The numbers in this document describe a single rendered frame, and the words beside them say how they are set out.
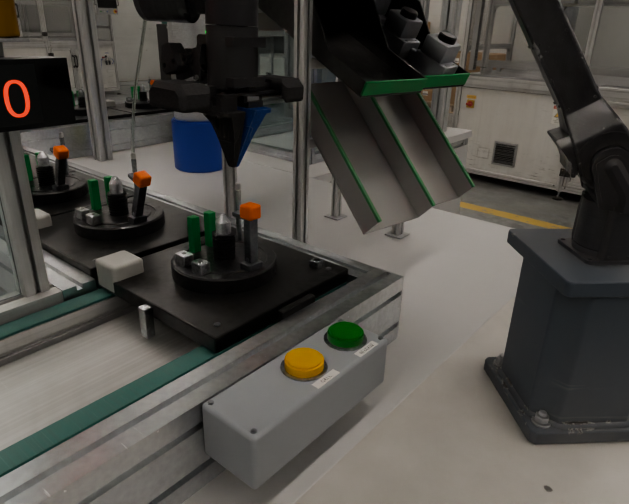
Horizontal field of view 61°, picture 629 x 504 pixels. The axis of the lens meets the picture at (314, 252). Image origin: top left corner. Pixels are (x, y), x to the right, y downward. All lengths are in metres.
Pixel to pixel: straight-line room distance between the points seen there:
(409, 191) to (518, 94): 3.94
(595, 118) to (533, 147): 4.22
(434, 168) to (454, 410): 0.50
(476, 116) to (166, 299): 4.45
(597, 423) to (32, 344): 0.66
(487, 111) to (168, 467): 4.58
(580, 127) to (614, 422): 0.33
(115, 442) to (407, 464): 0.29
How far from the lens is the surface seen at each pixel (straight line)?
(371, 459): 0.60
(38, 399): 0.64
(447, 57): 0.95
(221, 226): 0.69
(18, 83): 0.65
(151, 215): 0.90
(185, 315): 0.63
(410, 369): 0.74
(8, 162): 0.70
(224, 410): 0.50
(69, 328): 0.74
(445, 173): 1.04
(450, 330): 0.83
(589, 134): 0.58
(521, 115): 4.81
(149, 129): 2.04
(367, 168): 0.88
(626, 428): 0.71
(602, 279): 0.59
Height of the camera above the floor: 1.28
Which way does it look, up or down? 23 degrees down
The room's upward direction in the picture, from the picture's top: 2 degrees clockwise
